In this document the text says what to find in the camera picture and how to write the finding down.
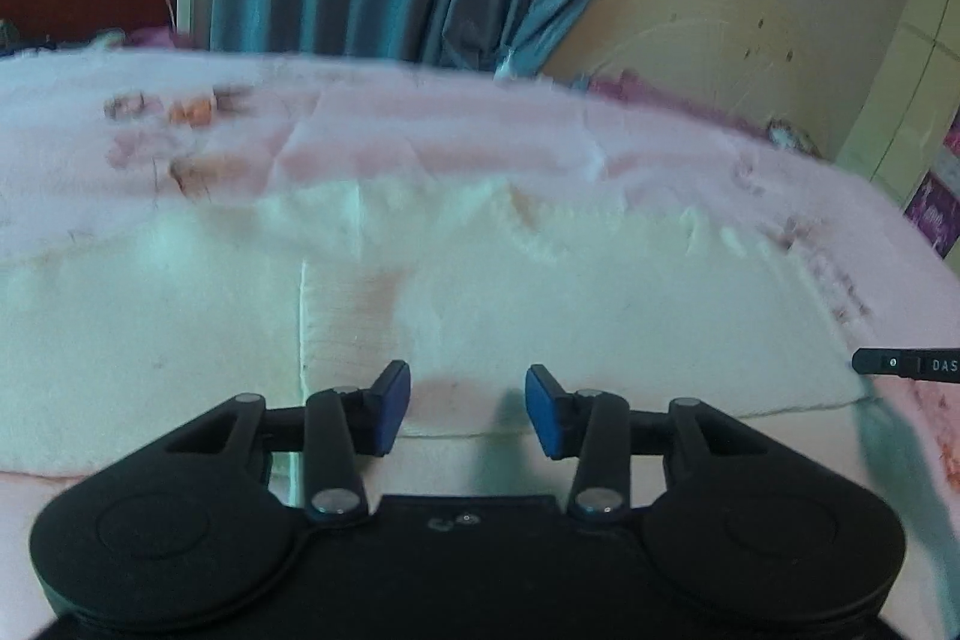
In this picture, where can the patterned pillow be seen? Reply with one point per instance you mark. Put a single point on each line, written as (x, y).
(791, 138)

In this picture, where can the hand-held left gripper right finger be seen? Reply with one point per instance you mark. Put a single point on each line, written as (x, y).
(541, 411)

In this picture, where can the purple pillow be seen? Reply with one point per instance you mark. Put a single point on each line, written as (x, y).
(637, 87)

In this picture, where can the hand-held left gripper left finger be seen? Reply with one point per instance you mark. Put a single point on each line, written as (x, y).
(391, 407)

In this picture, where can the magenta cloth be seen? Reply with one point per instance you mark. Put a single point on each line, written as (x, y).
(154, 37)

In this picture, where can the cream curved headboard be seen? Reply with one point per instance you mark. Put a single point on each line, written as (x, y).
(697, 40)

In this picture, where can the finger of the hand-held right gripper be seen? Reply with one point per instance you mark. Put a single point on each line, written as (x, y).
(904, 364)

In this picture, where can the white cloth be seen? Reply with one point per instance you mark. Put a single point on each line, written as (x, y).
(525, 310)

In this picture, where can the pink floral bedsheet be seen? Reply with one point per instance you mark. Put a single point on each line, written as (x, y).
(450, 115)

